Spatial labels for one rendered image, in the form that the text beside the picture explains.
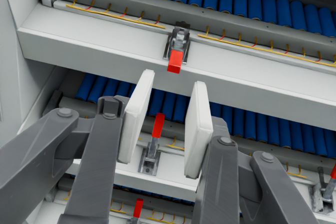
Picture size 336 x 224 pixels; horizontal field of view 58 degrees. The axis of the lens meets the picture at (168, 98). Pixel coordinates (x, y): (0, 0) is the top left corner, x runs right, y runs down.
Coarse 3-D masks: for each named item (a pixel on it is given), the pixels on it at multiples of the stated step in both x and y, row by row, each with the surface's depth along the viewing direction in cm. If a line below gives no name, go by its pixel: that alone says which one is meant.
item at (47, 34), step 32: (32, 0) 35; (64, 0) 38; (32, 32) 34; (64, 32) 35; (96, 32) 35; (128, 32) 36; (192, 32) 38; (64, 64) 37; (96, 64) 36; (128, 64) 35; (160, 64) 34; (192, 64) 35; (224, 64) 36; (256, 64) 36; (288, 64) 37; (320, 64) 38; (224, 96) 36; (256, 96) 36; (288, 96) 35; (320, 96) 35
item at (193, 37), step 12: (84, 12) 36; (132, 24) 37; (144, 24) 37; (192, 36) 37; (228, 48) 37; (240, 48) 37; (252, 48) 37; (276, 60) 37; (288, 60) 37; (300, 60) 37; (324, 72) 38
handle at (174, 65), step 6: (180, 36) 33; (174, 42) 33; (180, 42) 33; (174, 48) 31; (180, 48) 32; (174, 54) 30; (180, 54) 30; (174, 60) 29; (180, 60) 29; (168, 66) 28; (174, 66) 28; (180, 66) 28; (174, 72) 28
